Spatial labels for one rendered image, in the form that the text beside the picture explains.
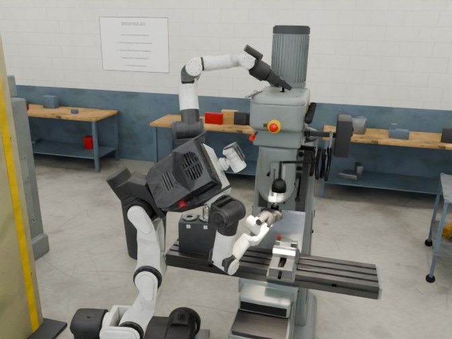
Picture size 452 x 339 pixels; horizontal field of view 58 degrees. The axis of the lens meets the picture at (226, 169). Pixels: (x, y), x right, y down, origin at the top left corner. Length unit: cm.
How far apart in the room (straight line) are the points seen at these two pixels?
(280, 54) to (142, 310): 150
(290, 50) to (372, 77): 415
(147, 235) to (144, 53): 524
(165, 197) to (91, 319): 87
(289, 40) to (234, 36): 423
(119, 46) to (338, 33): 344
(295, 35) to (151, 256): 133
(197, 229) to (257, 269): 41
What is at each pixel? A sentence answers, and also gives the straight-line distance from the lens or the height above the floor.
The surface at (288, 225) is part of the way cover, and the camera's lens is 268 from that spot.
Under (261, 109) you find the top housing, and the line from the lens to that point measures 191.
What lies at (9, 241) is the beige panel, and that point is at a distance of 308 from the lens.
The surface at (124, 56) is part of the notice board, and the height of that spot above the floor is 177.
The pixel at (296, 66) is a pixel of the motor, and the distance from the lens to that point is 226.
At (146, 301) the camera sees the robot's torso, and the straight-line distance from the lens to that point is 214.
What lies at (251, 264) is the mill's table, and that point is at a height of 93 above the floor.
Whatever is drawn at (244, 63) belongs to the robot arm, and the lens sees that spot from 197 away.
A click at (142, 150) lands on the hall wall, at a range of 725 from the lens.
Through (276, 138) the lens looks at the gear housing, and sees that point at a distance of 203.
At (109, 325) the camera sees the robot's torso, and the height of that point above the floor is 73.
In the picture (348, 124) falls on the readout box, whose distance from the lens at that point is 233.
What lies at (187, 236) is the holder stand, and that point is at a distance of 244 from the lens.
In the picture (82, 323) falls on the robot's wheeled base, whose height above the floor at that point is 73.
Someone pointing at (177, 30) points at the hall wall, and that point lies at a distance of 671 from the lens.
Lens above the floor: 217
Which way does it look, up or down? 19 degrees down
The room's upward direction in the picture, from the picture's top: 1 degrees clockwise
